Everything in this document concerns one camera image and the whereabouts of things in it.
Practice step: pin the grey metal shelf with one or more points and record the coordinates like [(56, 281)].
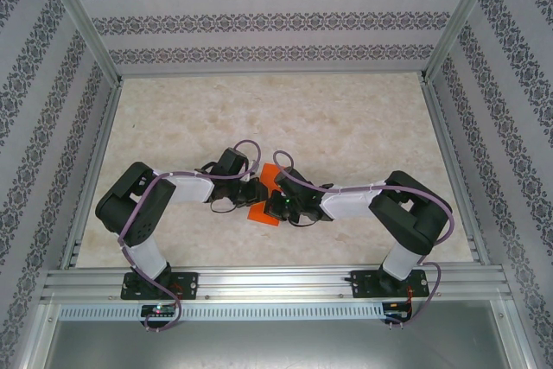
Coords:
[(276, 347)]

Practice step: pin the right aluminium frame post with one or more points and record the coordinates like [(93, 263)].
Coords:
[(462, 14)]

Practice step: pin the left aluminium frame post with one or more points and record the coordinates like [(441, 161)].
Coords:
[(80, 19)]

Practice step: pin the left controller board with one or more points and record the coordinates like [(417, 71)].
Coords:
[(157, 309)]

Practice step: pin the aluminium mounting rail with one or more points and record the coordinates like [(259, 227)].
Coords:
[(276, 280)]

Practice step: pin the orange paper sheet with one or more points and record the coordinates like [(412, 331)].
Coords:
[(270, 174)]

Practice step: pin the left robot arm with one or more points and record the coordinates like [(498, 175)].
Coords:
[(186, 192)]

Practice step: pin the aluminium frame post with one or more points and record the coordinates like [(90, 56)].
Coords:
[(80, 19), (462, 14)]

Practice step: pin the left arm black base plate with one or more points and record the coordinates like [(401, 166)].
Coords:
[(188, 284)]

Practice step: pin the controller board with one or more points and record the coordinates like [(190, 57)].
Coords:
[(157, 309), (395, 312)]

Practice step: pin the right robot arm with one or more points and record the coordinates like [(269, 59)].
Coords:
[(350, 205)]

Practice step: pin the left aluminium side rail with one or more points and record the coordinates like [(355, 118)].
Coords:
[(93, 170)]

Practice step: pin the aluminium side rail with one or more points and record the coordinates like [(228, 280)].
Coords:
[(93, 170), (453, 170)]

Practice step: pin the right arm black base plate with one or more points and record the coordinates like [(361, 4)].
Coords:
[(365, 284)]

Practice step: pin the right controller board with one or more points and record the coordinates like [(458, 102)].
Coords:
[(395, 312)]

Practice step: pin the right aluminium side rail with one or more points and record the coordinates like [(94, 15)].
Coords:
[(453, 170)]

